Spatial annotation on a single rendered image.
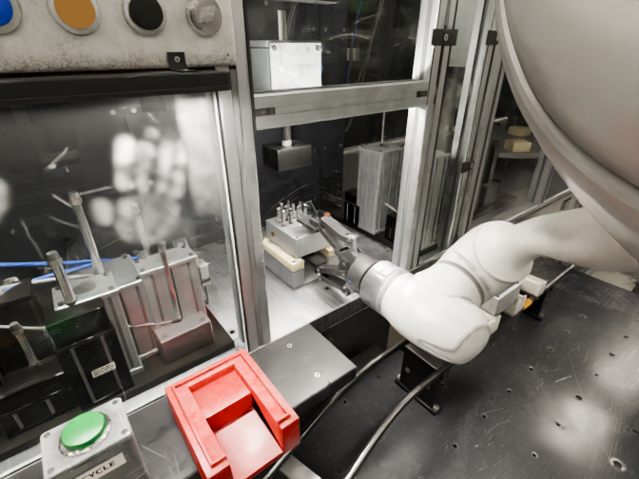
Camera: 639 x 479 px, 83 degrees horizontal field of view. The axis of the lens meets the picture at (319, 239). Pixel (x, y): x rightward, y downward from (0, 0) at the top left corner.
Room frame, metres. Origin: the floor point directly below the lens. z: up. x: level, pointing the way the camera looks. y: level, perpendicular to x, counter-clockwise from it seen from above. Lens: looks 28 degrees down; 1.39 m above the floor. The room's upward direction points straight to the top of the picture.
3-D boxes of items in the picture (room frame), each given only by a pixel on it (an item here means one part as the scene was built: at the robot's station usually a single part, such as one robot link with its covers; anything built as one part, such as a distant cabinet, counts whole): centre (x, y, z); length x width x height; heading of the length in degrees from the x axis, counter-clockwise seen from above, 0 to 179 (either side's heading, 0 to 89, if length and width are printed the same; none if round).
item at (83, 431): (0.24, 0.25, 1.03); 0.04 x 0.04 x 0.02
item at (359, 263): (0.59, -0.07, 1.01); 0.09 x 0.07 x 0.08; 38
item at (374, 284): (0.54, -0.12, 1.01); 0.09 x 0.06 x 0.09; 128
